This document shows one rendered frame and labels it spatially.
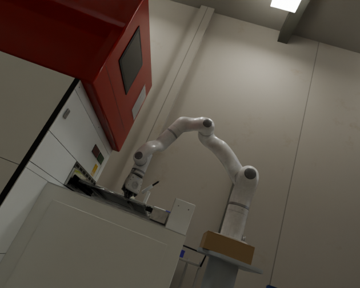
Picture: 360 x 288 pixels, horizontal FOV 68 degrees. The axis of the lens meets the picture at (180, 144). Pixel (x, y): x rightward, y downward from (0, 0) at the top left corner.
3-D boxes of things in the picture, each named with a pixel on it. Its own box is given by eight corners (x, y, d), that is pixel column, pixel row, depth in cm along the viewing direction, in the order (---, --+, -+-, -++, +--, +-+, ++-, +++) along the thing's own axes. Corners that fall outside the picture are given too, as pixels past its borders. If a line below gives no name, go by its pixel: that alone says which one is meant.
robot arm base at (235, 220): (246, 247, 151) (253, 216, 158) (248, 244, 134) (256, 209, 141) (214, 236, 157) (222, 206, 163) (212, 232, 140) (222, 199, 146)
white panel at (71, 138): (19, 164, 94) (75, 78, 109) (81, 203, 169) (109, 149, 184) (27, 167, 93) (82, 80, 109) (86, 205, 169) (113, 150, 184)
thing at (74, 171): (63, 184, 128) (72, 166, 132) (86, 200, 169) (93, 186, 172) (66, 185, 128) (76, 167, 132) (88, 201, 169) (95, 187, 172)
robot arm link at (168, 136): (175, 129, 159) (139, 164, 151) (177, 140, 173) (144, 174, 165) (164, 120, 162) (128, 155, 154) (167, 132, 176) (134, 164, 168)
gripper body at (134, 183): (134, 170, 155) (126, 188, 151) (146, 178, 161) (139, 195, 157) (127, 170, 160) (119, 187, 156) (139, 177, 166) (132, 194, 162)
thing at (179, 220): (164, 228, 114) (176, 197, 119) (163, 235, 165) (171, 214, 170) (185, 236, 113) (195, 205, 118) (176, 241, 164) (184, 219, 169)
